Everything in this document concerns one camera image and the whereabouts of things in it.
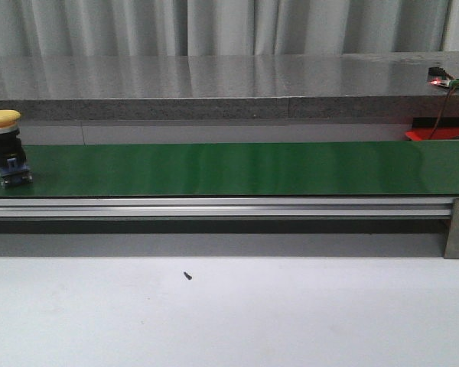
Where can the yellow mushroom push button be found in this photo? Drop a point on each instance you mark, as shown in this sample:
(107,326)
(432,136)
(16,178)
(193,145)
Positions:
(14,168)

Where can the grey stone counter slab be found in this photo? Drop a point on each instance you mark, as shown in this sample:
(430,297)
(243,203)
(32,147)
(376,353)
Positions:
(322,86)

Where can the red plastic tray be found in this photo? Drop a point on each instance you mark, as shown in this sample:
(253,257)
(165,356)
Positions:
(424,134)

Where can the green conveyor belt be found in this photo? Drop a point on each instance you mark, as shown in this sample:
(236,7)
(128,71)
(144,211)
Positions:
(244,169)

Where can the small sensor circuit board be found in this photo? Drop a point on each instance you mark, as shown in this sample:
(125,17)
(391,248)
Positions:
(438,76)

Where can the white pleated curtain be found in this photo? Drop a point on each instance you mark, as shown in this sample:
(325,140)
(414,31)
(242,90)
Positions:
(197,28)

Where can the aluminium conveyor frame rail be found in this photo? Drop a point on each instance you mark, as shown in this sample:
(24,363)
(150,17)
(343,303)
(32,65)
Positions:
(64,207)

